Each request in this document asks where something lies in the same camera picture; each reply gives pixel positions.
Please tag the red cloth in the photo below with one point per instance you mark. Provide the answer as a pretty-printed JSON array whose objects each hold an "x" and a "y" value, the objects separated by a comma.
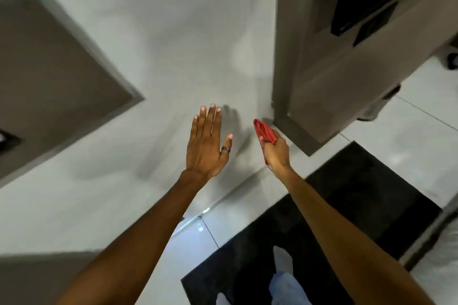
[{"x": 263, "y": 129}]

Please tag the light blue trousers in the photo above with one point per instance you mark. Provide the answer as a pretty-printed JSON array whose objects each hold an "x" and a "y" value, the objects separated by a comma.
[{"x": 286, "y": 287}]

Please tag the grey panel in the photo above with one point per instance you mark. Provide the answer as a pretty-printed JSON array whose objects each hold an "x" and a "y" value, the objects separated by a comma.
[{"x": 43, "y": 279}]

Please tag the person's left little finger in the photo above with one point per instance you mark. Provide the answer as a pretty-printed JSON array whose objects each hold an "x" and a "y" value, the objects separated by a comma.
[{"x": 195, "y": 126}]

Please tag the person's right hand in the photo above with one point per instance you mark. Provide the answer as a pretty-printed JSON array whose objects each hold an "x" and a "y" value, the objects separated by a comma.
[{"x": 277, "y": 153}]

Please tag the person's right thumb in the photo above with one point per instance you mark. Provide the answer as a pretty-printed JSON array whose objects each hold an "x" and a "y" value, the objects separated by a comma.
[{"x": 266, "y": 141}]

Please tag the person's left forearm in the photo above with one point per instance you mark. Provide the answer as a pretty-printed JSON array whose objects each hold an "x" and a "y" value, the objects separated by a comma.
[{"x": 143, "y": 240}]

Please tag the person's left thumb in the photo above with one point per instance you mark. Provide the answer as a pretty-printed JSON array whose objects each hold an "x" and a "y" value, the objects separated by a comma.
[{"x": 227, "y": 144}]

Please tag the person's left middle finger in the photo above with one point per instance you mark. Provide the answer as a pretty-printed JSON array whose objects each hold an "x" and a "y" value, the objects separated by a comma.
[{"x": 210, "y": 119}]

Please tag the grey-brown cabinet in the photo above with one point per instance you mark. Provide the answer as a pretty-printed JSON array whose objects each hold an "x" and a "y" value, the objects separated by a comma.
[{"x": 322, "y": 76}]

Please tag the person's left hand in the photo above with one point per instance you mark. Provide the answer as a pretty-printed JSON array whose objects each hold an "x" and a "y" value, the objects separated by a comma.
[{"x": 204, "y": 151}]

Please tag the black round object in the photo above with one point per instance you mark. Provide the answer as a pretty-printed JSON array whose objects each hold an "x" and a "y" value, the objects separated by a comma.
[{"x": 453, "y": 60}]

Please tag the black floor mat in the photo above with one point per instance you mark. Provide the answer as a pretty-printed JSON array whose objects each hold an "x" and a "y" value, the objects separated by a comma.
[{"x": 365, "y": 186}]

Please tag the person's right forearm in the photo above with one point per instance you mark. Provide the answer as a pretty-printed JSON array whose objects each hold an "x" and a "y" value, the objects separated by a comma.
[{"x": 343, "y": 240}]

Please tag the brown wooden panel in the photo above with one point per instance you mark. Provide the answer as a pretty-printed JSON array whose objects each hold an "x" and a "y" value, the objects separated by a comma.
[{"x": 53, "y": 83}]

